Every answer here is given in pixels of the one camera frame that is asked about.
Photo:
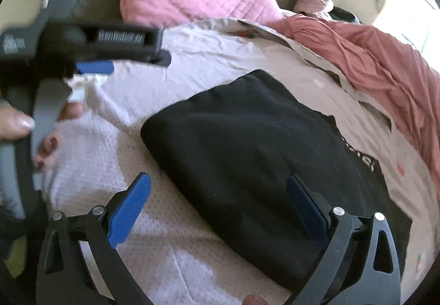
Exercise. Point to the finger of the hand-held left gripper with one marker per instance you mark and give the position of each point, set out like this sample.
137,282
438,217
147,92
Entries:
94,67
161,54

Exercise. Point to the person's right hand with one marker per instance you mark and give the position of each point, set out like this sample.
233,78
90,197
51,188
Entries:
253,300

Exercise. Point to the beige strawberry print blanket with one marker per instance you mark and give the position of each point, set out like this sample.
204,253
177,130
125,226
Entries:
192,50

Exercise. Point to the person's left hand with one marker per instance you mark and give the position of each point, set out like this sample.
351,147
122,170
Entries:
13,124

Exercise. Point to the dark cloth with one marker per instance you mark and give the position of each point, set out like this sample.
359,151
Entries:
345,15

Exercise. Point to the black printed t-shirt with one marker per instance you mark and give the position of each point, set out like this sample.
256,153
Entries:
240,140

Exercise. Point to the small dusty pink pillow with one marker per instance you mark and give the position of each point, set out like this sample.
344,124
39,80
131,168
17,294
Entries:
311,0

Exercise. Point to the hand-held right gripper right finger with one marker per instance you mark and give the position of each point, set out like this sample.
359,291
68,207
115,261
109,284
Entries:
307,205

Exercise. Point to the rose pink duvet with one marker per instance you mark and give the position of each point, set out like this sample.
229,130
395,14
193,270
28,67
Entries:
388,64

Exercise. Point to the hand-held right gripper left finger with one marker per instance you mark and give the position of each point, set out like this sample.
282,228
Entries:
129,208

